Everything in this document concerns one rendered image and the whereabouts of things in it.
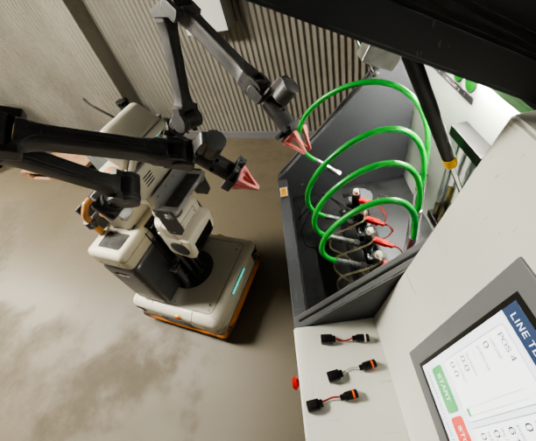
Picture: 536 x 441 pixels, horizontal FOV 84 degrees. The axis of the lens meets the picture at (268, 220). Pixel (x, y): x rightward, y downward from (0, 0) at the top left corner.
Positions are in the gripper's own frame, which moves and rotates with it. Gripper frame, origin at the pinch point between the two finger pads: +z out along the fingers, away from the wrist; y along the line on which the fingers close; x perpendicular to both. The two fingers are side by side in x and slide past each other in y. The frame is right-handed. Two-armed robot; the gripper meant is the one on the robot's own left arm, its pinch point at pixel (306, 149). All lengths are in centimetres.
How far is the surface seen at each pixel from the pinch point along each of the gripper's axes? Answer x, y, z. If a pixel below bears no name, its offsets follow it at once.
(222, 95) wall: 160, 133, -111
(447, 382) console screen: -30, -42, 48
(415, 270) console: -28, -28, 35
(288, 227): 22.7, -7.7, 17.6
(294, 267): 16.9, -20.5, 28.3
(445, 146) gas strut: -46, -29, 16
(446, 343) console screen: -32, -38, 43
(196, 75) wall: 159, 121, -139
